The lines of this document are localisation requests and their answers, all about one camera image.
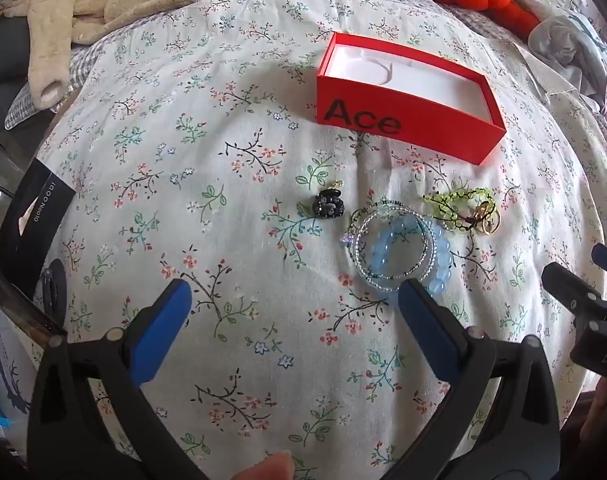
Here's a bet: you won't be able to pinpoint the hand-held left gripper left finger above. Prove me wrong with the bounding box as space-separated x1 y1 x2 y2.
28 277 209 480

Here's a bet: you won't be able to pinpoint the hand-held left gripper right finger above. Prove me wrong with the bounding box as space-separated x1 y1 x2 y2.
397 279 561 480

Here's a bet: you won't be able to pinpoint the light blue bead bracelet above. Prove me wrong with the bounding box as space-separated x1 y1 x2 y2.
372 215 457 306

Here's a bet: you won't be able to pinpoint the gold metal rings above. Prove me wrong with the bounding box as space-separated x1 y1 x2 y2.
471 201 504 236

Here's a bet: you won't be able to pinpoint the clear bead bracelet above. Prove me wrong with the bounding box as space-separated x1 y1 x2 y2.
348 200 437 291

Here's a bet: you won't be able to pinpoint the green bead bracelet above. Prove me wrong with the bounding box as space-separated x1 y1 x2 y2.
422 186 497 235

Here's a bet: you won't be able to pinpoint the black bead charm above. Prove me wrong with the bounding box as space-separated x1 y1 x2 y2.
311 187 345 220

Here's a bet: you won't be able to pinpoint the red cardboard box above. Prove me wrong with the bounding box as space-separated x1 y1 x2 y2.
316 31 507 166

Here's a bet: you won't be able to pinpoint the person's right hand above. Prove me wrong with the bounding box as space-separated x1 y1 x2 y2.
586 372 607 441

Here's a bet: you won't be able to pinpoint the person's left hand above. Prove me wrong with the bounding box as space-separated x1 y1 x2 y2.
222 451 295 480

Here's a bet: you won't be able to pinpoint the black hair clip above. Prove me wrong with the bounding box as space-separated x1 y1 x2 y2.
40 259 68 328

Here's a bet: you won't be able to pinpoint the white printed bag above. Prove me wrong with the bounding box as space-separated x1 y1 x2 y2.
0 305 49 436

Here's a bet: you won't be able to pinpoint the black cardboard box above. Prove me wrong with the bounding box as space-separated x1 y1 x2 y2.
0 161 77 298

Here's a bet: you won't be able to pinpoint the floral bed sheet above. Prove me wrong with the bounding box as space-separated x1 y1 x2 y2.
36 0 607 480

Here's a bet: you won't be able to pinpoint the light grey cloth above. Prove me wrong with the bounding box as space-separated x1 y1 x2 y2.
527 10 607 111

